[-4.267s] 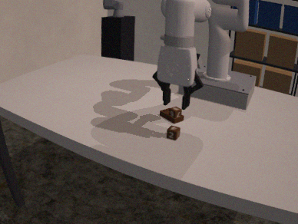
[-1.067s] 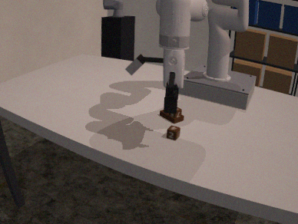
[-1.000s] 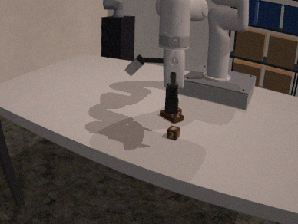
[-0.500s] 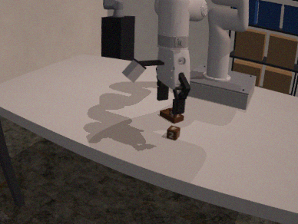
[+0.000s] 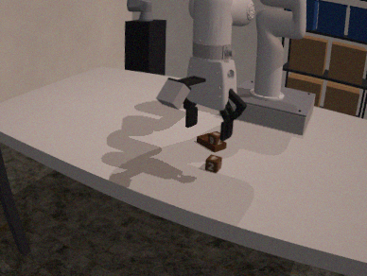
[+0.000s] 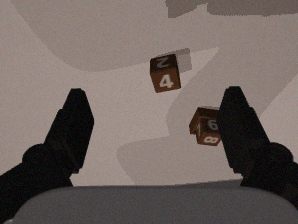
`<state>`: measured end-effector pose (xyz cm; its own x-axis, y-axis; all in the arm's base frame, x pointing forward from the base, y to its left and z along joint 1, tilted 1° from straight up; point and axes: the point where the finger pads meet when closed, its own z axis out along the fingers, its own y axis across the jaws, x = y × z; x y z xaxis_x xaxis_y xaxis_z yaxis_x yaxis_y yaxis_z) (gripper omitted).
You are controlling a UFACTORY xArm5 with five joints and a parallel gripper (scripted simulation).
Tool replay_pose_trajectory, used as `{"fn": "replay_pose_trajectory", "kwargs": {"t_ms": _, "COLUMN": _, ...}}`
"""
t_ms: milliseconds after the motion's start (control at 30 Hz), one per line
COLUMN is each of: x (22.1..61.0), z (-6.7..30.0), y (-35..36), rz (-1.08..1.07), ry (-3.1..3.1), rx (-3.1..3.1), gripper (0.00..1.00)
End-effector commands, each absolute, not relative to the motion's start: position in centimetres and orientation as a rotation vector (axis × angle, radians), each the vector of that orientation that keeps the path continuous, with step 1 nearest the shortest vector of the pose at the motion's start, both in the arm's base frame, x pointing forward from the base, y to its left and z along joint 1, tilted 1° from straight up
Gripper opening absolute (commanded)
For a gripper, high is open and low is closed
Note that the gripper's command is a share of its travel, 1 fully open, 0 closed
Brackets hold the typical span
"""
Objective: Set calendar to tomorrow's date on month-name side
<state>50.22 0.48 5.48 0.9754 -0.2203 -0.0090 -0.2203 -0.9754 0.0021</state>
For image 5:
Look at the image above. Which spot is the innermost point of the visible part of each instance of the brown wooden cube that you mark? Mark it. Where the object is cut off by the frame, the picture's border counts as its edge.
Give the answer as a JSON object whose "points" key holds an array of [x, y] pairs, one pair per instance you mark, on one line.
{"points": [[214, 138], [213, 163]]}

